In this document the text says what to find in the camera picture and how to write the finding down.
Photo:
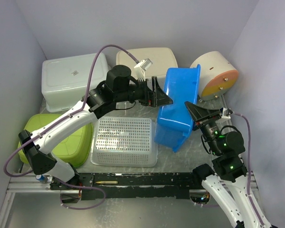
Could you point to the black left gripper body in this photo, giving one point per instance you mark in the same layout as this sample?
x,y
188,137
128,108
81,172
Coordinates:
x,y
146,98

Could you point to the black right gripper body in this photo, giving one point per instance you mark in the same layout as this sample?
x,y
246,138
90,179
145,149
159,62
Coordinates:
x,y
204,122

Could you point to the blue plastic tub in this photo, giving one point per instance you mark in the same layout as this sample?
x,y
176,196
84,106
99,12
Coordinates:
x,y
174,123

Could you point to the cream perforated basket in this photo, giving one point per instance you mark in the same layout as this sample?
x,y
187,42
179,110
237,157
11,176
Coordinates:
x,y
162,59

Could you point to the white translucent plastic bin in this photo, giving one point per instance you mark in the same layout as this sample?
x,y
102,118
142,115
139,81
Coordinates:
x,y
64,81

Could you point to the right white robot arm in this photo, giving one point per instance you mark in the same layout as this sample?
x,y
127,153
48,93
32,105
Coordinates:
x,y
228,179

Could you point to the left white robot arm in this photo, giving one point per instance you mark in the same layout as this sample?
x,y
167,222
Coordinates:
x,y
119,86

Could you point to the cream cylindrical bucket orange rim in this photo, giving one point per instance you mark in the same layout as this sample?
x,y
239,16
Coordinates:
x,y
217,75

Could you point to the brass pencil-like rod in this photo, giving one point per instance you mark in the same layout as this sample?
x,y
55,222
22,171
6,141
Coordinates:
x,y
109,182

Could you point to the blue capacitor cylinder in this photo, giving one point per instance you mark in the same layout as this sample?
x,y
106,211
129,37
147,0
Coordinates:
x,y
42,178

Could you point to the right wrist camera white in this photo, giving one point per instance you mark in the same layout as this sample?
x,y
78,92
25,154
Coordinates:
x,y
226,113

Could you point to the aluminium rail frame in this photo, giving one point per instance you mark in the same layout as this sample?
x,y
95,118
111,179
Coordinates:
x,y
29,184

